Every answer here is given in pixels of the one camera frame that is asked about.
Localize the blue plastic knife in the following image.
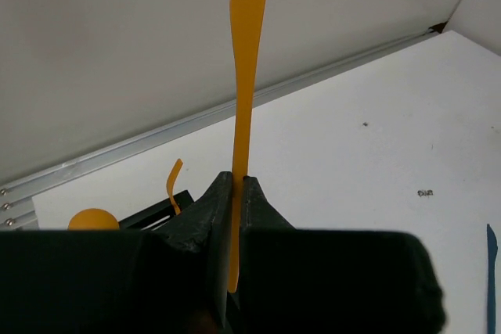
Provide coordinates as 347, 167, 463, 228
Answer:
486, 224, 498, 334

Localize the yellow plastic knife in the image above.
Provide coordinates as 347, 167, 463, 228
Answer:
228, 0, 266, 293

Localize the aluminium rail at back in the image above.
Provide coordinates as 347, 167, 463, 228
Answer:
1, 23, 445, 231

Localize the yellow plastic spoon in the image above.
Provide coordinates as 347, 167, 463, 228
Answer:
68, 208, 120, 230

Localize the black slotted utensil container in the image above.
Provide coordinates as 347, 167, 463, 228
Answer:
119, 198, 176, 231

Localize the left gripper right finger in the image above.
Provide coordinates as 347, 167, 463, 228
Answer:
238, 177, 446, 333

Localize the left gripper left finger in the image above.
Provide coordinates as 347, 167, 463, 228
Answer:
1, 172, 232, 333

